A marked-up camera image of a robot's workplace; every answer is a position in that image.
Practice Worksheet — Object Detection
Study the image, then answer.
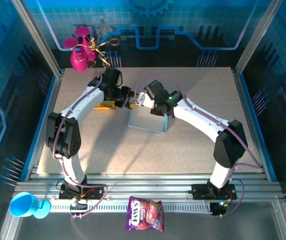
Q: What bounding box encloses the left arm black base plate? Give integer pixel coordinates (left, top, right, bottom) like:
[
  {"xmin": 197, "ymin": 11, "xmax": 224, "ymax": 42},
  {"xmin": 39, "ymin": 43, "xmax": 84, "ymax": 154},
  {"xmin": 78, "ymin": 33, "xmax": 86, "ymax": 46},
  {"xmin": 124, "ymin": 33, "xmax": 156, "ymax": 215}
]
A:
[{"xmin": 58, "ymin": 183, "xmax": 108, "ymax": 201}]

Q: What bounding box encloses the aluminium frame post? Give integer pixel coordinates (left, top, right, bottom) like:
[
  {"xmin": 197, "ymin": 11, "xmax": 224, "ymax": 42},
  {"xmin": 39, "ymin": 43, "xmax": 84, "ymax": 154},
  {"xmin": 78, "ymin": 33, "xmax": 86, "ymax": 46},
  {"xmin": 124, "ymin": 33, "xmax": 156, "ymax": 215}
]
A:
[
  {"xmin": 235, "ymin": 0, "xmax": 286, "ymax": 76},
  {"xmin": 10, "ymin": 0, "xmax": 66, "ymax": 77}
]

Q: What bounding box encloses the blue plastic goblet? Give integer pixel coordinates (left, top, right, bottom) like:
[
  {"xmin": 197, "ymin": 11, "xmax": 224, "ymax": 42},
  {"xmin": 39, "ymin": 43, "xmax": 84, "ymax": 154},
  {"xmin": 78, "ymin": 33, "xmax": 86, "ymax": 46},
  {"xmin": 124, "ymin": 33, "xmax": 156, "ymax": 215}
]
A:
[{"xmin": 9, "ymin": 191, "xmax": 51, "ymax": 220}]

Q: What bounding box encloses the blue paper box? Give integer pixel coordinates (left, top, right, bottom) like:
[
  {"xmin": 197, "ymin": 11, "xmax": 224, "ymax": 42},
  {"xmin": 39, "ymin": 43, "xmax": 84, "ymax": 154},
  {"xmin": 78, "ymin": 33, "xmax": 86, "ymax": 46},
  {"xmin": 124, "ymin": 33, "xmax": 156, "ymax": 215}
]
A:
[{"xmin": 128, "ymin": 103, "xmax": 176, "ymax": 135}]

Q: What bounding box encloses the small black controller board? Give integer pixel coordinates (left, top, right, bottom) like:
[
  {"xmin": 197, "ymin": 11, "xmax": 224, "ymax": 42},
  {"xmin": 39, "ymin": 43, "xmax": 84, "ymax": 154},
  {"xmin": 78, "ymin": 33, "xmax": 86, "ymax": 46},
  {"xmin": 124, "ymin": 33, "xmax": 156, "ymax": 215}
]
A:
[
  {"xmin": 210, "ymin": 201, "xmax": 228, "ymax": 218},
  {"xmin": 69, "ymin": 198, "xmax": 88, "ymax": 220}
]

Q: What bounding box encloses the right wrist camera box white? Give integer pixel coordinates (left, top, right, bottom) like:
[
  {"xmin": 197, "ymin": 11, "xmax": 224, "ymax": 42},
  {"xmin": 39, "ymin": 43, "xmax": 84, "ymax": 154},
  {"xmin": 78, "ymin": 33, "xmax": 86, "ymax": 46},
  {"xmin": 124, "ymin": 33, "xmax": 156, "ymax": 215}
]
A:
[{"xmin": 135, "ymin": 91, "xmax": 150, "ymax": 108}]

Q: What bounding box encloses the white slotted cable duct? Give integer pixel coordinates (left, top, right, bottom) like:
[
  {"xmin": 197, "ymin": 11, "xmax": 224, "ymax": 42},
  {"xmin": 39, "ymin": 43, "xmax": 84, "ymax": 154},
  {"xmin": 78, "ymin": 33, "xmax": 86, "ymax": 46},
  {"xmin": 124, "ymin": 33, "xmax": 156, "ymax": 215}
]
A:
[{"xmin": 50, "ymin": 201, "xmax": 213, "ymax": 214}]

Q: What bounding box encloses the aluminium table side rail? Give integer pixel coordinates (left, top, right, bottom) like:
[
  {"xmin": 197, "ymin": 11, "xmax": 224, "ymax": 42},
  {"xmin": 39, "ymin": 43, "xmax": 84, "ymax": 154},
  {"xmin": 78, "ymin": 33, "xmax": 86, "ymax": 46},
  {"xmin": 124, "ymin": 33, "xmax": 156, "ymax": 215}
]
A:
[
  {"xmin": 232, "ymin": 68, "xmax": 277, "ymax": 182},
  {"xmin": 20, "ymin": 69, "xmax": 66, "ymax": 182}
]

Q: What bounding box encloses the pink plastic goblet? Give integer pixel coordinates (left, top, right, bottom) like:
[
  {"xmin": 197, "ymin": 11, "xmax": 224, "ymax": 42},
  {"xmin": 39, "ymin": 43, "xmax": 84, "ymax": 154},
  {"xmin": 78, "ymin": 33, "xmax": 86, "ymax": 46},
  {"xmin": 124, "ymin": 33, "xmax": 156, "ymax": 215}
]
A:
[
  {"xmin": 62, "ymin": 37, "xmax": 88, "ymax": 73},
  {"xmin": 74, "ymin": 26, "xmax": 97, "ymax": 62}
]

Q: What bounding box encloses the yellow snack packet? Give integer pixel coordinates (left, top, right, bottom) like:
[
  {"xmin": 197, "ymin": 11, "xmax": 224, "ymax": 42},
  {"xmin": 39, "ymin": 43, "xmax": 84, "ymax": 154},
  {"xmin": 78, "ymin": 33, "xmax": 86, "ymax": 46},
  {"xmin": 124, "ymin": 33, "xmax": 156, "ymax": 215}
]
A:
[{"xmin": 94, "ymin": 101, "xmax": 117, "ymax": 111}]

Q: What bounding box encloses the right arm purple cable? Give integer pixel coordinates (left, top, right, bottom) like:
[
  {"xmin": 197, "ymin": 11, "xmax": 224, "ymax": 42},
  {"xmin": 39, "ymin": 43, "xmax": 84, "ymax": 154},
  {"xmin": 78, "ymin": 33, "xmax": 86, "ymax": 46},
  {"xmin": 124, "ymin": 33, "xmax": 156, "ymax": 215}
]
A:
[{"xmin": 134, "ymin": 72, "xmax": 262, "ymax": 218}]

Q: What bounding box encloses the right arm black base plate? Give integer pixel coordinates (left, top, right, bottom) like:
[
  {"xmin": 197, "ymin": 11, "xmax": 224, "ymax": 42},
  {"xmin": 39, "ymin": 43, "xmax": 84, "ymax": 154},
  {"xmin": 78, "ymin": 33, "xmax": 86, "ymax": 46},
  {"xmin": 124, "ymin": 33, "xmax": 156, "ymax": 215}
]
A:
[{"xmin": 191, "ymin": 183, "xmax": 238, "ymax": 201}]

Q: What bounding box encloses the aluminium frame rail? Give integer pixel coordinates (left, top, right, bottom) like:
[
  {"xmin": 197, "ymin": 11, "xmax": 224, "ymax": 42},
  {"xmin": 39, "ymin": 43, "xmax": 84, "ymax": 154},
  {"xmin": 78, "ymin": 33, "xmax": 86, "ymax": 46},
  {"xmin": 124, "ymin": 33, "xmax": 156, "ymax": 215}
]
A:
[{"xmin": 14, "ymin": 173, "xmax": 285, "ymax": 203}]

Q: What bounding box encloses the purple candy bag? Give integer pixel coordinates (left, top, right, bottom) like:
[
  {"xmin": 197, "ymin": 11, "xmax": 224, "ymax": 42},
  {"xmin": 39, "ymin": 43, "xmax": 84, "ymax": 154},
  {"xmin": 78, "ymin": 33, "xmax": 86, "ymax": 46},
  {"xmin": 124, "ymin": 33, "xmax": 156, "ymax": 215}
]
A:
[{"xmin": 125, "ymin": 196, "xmax": 165, "ymax": 233}]

